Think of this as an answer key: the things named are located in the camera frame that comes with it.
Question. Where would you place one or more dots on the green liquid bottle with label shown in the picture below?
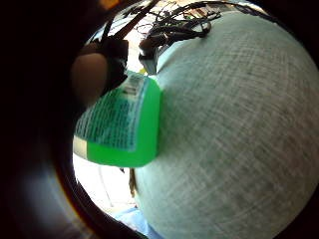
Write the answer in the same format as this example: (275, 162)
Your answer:
(133, 132)

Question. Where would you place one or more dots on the grey clamp device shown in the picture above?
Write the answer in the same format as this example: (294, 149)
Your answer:
(150, 61)

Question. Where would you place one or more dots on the blue fabric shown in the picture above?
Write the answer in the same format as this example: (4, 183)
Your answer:
(134, 219)

